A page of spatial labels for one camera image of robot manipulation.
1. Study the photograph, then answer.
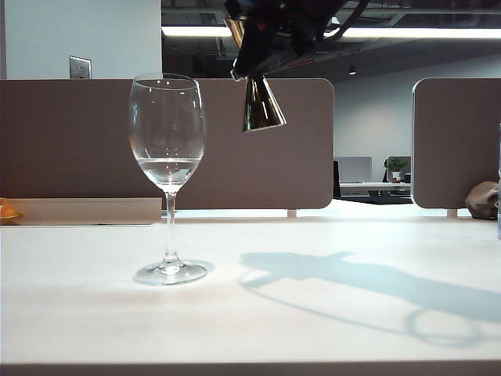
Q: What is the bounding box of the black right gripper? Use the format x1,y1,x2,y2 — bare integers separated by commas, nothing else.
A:
224,0,346,81

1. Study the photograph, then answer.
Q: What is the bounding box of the gold double jigger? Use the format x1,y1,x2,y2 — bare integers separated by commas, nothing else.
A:
224,17,288,133

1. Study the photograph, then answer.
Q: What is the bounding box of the clear wine glass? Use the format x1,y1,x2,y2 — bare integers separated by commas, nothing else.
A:
128,73,207,286

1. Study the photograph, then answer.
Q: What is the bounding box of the wide brown desk divider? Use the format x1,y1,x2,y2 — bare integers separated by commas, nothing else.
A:
0,78,335,211

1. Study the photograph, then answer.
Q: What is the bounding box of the black office chair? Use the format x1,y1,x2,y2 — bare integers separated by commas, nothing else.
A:
333,159,342,201

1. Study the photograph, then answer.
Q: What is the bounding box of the grey background partition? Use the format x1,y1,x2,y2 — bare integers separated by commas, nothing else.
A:
338,156,373,184

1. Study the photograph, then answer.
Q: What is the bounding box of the long ceiling light strip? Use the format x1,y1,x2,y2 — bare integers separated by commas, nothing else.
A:
160,25,501,40

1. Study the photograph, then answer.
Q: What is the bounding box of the white background desk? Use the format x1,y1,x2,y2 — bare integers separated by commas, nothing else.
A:
339,182,413,198

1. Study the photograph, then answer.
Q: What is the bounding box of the green potted plant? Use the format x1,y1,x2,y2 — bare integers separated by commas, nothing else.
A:
384,156,411,184

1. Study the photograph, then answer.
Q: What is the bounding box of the brown crumpled bag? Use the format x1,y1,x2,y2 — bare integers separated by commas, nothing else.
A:
464,181,501,219

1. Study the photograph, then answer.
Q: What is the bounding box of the orange object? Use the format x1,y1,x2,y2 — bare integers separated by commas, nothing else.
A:
0,198,21,220

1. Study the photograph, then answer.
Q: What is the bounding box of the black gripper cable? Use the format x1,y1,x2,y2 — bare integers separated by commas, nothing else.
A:
315,0,371,42

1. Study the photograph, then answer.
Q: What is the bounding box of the silver wall switch plate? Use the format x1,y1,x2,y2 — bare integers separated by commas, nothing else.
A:
69,56,92,81

